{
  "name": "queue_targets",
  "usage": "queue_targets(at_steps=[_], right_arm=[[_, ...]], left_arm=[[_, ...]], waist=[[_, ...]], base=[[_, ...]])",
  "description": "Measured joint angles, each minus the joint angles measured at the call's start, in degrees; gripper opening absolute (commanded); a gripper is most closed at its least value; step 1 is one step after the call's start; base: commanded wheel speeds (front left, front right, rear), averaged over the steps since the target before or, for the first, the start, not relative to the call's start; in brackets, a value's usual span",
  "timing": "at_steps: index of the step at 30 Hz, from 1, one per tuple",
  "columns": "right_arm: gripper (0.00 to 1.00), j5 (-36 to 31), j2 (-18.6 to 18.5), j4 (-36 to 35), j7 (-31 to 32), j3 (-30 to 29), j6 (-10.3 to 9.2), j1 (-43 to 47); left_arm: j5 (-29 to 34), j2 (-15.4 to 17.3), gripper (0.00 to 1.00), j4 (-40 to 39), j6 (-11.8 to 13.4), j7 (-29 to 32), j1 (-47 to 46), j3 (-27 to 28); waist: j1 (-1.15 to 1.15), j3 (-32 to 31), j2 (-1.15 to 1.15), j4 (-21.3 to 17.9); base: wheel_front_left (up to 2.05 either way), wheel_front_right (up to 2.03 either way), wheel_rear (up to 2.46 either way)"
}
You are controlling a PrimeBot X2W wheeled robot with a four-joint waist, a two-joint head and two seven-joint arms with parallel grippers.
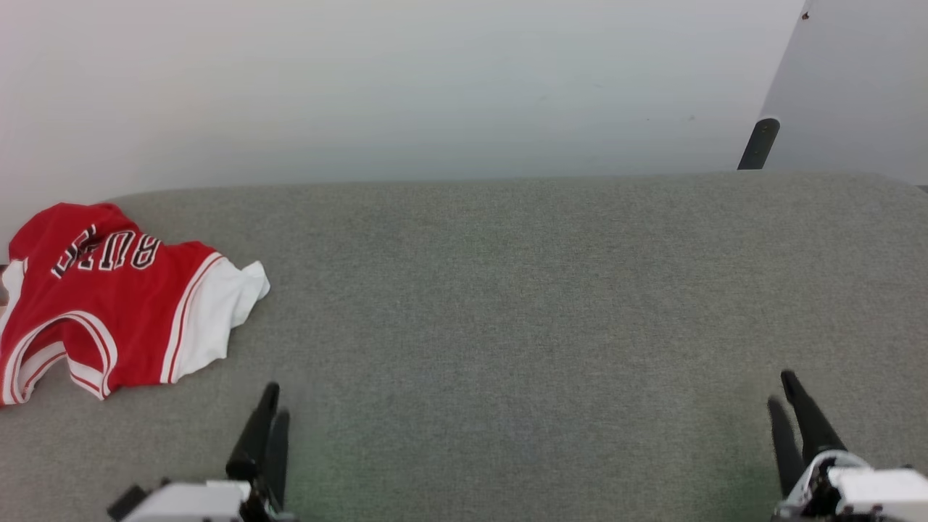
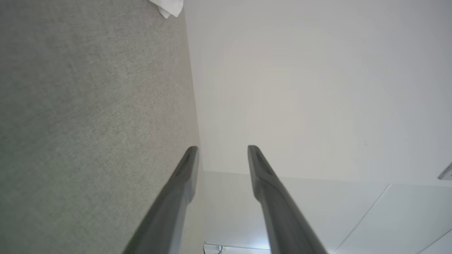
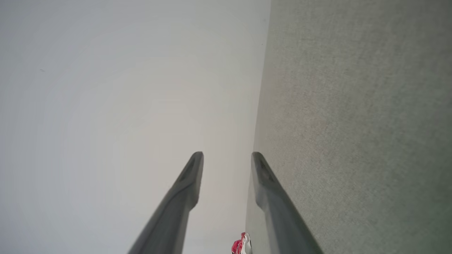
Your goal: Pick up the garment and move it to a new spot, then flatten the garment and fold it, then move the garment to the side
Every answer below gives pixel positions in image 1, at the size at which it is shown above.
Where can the grey fabric sofa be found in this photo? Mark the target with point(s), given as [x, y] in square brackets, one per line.
[507, 326]

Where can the red and white basketball jersey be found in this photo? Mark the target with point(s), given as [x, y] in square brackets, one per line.
[109, 319]

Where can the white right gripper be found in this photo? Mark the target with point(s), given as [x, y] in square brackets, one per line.
[877, 493]

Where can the dark metal leg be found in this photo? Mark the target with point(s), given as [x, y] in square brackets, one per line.
[759, 145]

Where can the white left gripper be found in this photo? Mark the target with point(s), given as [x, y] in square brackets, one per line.
[196, 504]

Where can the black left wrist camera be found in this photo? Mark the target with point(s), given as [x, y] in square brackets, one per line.
[127, 502]

